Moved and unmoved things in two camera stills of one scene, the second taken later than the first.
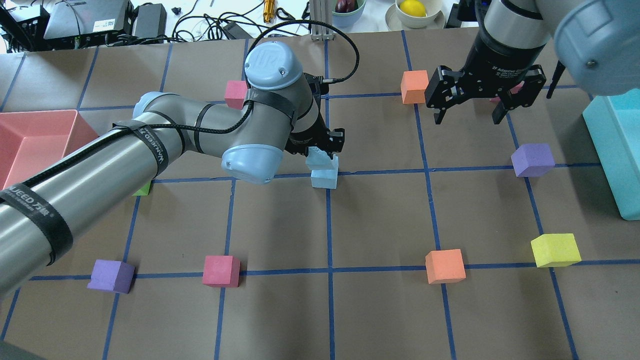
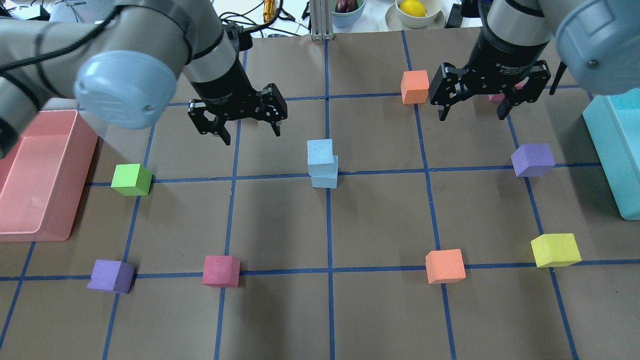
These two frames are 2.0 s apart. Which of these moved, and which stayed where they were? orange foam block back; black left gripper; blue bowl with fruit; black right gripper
Moved: black left gripper
Stayed: black right gripper; blue bowl with fruit; orange foam block back
